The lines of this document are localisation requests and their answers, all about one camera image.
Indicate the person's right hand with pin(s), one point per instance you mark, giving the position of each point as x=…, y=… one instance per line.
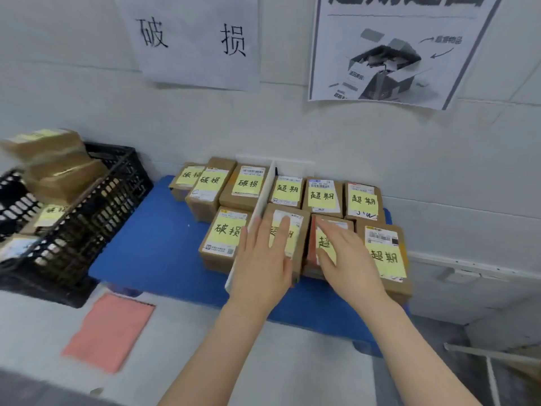
x=355, y=270

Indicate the person's left hand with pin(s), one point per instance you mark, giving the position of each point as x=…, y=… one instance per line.
x=258, y=270

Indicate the person's right thumb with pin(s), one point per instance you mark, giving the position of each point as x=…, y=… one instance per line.
x=324, y=257

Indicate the cardboard parcel with red side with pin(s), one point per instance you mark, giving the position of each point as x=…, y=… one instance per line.
x=311, y=249

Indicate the cardboard parcel with white label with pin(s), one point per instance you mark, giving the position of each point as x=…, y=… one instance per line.
x=301, y=249

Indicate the person's left forearm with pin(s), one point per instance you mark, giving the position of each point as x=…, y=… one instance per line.
x=219, y=355

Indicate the person's right forearm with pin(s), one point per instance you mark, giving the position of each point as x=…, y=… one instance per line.
x=414, y=359

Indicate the white divider strip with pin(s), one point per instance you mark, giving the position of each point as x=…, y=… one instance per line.
x=258, y=211

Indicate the group of yellow-note cardboard boxes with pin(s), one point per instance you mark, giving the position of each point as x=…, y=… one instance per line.
x=247, y=183

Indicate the blue mat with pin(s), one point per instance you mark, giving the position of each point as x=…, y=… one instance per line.
x=160, y=245

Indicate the printed box picture poster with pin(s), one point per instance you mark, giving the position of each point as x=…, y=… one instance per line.
x=397, y=50

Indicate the pink paper sheet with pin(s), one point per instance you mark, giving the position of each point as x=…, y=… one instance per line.
x=109, y=331

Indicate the black plastic crate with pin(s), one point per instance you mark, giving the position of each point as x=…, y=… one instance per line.
x=88, y=232

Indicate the handwritten white paper sign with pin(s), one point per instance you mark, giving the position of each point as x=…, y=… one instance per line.
x=190, y=37

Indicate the brown cardboard box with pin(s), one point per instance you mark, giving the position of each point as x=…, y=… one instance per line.
x=48, y=215
x=67, y=177
x=44, y=143

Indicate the white metal frame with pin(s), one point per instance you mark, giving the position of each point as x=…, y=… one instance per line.
x=492, y=363

